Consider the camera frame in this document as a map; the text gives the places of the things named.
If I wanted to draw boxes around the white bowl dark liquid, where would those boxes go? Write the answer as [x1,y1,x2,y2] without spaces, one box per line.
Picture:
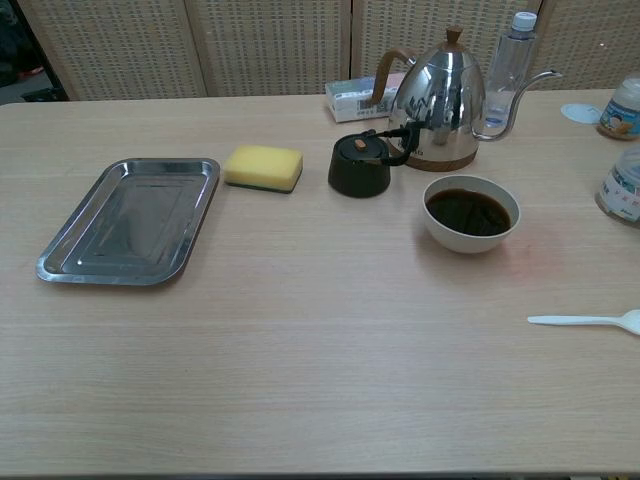
[423,174,521,255]

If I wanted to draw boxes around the white plastic spoon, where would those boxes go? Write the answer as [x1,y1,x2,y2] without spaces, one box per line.
[527,309,640,336]

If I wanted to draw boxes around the stainless steel gooseneck kettle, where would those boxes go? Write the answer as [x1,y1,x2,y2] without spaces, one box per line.
[372,25,564,173]

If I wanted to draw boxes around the small black teapot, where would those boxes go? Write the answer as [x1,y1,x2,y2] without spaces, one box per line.
[327,123,422,199]

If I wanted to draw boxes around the yellow sponge with green pad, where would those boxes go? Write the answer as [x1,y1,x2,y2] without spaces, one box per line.
[222,144,305,195]

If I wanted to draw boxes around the multi-pack tissue box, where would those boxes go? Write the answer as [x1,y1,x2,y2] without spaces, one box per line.
[324,73,409,124]

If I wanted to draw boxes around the rectangular stainless steel tray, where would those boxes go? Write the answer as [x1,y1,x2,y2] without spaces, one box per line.
[35,157,222,288]

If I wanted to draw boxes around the wooden woven folding screen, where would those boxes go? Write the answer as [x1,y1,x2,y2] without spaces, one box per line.
[19,0,640,102]

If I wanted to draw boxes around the clear plastic water bottle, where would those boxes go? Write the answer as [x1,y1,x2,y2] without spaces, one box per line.
[484,10,539,129]

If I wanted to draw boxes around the round white jar lid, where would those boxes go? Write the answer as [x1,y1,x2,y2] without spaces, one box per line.
[559,102,604,126]

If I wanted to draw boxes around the clear jar of colourful packets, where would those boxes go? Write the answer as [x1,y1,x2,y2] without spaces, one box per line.
[594,144,640,224]

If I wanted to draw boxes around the open jar with blue label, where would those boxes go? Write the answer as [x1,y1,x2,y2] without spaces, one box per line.
[596,73,640,137]

